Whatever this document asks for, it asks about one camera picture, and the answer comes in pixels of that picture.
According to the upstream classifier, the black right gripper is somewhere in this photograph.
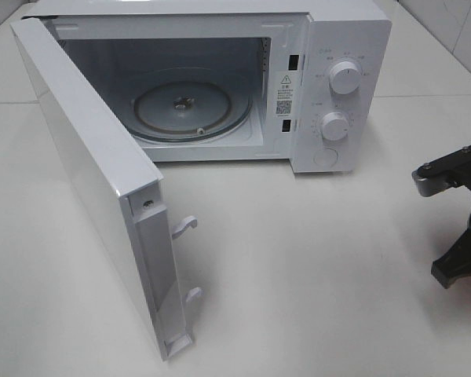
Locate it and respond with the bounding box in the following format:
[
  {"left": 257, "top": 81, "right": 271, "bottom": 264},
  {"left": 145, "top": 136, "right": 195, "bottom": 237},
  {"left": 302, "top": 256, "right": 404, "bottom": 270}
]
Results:
[{"left": 412, "top": 145, "right": 471, "bottom": 289}]

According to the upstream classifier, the lower white microwave knob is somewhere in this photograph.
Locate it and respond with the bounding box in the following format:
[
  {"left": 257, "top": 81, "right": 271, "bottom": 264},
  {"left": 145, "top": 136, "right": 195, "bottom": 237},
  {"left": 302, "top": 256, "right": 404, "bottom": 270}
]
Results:
[{"left": 319, "top": 112, "right": 350, "bottom": 141}]

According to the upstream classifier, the white microwave knob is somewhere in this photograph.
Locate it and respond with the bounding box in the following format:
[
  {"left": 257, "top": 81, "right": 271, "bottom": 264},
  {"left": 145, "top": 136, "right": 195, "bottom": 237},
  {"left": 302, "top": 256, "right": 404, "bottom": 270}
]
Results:
[
  {"left": 328, "top": 59, "right": 362, "bottom": 95},
  {"left": 319, "top": 112, "right": 350, "bottom": 141}
]

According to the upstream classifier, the glass microwave turntable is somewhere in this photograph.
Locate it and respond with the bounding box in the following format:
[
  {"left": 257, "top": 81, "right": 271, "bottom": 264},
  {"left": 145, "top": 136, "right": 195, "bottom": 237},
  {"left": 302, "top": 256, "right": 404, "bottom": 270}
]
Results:
[{"left": 129, "top": 81, "right": 252, "bottom": 143}]

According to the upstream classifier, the white microwave oven body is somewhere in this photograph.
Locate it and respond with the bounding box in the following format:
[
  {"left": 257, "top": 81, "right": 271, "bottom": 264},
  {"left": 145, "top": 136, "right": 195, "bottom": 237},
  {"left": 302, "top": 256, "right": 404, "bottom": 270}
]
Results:
[{"left": 18, "top": 1, "right": 392, "bottom": 173}]

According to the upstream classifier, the round white door release button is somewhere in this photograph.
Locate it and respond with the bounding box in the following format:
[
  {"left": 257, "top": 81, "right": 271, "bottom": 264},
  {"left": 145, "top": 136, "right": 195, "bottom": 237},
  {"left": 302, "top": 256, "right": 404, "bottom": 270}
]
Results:
[{"left": 313, "top": 148, "right": 338, "bottom": 169}]

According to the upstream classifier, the white microwave door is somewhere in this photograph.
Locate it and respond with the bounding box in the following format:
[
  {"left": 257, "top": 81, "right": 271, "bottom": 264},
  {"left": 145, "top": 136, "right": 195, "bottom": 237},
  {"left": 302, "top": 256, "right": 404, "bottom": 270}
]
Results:
[{"left": 12, "top": 18, "right": 201, "bottom": 360}]

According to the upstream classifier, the upper white microwave knob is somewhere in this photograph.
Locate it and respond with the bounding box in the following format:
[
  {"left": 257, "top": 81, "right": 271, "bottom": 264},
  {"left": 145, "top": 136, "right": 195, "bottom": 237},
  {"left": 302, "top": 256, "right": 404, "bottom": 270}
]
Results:
[{"left": 328, "top": 59, "right": 362, "bottom": 95}]

